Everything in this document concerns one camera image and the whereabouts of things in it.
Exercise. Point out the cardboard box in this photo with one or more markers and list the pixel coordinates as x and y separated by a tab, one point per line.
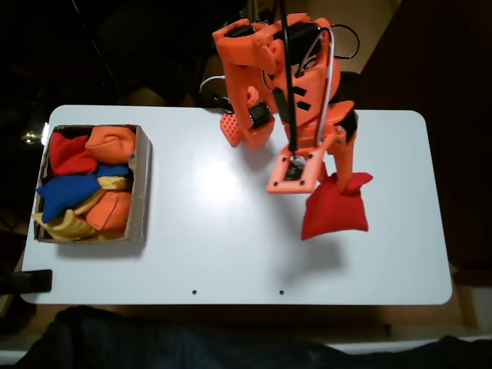
140	192

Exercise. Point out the dark brown furniture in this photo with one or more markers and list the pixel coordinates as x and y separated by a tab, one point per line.
461	77

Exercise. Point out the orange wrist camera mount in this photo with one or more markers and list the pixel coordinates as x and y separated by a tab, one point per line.
276	182

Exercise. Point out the orange bean bag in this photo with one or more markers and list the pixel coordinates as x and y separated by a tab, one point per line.
109	211
111	146

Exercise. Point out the black table clamp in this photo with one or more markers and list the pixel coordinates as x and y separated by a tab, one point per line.
30	280

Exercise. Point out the red bean bag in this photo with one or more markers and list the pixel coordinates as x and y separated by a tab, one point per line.
69	157
334	215

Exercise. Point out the black base clamp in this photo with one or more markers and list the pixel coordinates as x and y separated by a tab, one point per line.
215	102

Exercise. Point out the person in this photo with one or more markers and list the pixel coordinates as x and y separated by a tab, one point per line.
153	346

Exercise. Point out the yellow bean bag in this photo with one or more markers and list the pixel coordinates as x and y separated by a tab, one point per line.
111	182
65	228

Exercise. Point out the small shiny metal object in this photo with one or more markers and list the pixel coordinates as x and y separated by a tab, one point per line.
28	137

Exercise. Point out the blue bean bag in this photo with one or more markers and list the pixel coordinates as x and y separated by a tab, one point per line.
65	192

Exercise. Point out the dark round object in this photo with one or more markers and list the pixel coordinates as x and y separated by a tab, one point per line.
350	86

